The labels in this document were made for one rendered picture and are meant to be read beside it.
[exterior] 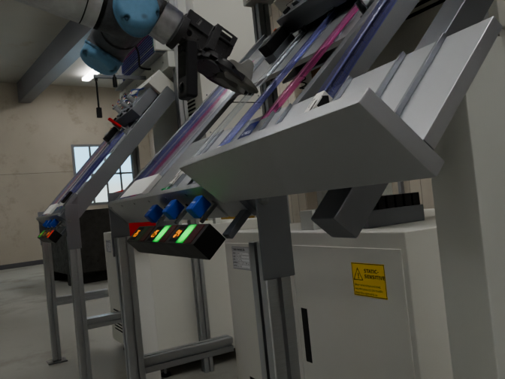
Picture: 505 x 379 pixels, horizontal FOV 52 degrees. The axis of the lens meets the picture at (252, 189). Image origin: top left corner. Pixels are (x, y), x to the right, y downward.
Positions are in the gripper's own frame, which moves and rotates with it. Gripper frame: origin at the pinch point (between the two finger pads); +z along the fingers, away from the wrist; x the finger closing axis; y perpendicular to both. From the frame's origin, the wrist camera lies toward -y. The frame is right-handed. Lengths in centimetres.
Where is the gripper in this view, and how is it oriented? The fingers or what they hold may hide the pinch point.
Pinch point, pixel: (249, 92)
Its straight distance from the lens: 113.7
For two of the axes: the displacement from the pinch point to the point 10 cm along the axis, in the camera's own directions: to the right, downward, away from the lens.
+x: -4.9, 0.7, 8.7
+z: 7.9, 4.7, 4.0
